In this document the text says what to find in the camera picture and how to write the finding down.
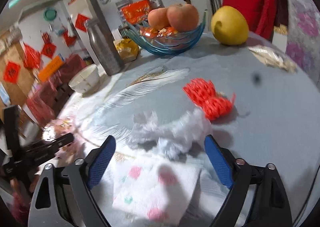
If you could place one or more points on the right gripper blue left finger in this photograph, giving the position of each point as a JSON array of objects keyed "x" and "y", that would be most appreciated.
[{"x": 98, "y": 161}]

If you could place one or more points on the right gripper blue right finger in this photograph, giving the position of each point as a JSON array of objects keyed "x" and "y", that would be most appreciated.
[{"x": 220, "y": 164}]

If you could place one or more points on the red foam fruit net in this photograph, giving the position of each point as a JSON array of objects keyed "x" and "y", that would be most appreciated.
[{"x": 204, "y": 95}]

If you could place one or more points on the pink floral plastic wrapper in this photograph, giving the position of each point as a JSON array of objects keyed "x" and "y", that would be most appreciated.
[{"x": 59, "y": 127}]

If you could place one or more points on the red covered side table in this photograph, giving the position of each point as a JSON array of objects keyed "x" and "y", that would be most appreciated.
[{"x": 42, "y": 101}]

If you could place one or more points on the orange cardboard box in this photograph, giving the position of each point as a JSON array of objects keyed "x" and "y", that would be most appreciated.
[{"x": 51, "y": 68}]

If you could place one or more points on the white ceramic bowl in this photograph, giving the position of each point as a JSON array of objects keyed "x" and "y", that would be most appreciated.
[{"x": 85, "y": 79}]

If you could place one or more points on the stainless steel thermos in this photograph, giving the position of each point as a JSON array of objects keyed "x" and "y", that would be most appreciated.
[{"x": 101, "y": 41}]

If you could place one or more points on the blue glass fruit bowl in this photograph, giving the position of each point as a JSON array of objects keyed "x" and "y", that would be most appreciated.
[{"x": 170, "y": 43}]

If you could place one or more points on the yellow pomelo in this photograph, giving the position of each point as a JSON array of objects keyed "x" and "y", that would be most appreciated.
[{"x": 229, "y": 26}]

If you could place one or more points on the right red apple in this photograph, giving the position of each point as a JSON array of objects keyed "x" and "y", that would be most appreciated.
[{"x": 183, "y": 17}]

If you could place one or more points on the red apple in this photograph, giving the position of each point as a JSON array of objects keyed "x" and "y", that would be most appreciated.
[
  {"x": 157, "y": 18},
  {"x": 183, "y": 17}
]

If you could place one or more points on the left red apple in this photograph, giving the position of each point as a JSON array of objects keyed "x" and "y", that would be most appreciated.
[{"x": 157, "y": 18}]

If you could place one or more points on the red cushion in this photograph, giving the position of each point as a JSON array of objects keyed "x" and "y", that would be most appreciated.
[{"x": 259, "y": 14}]

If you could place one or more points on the red gift box on shelf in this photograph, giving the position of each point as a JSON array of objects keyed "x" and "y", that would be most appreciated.
[{"x": 136, "y": 12}]

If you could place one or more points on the white refrigerator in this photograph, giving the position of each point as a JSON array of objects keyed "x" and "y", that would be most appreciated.
[{"x": 81, "y": 12}]

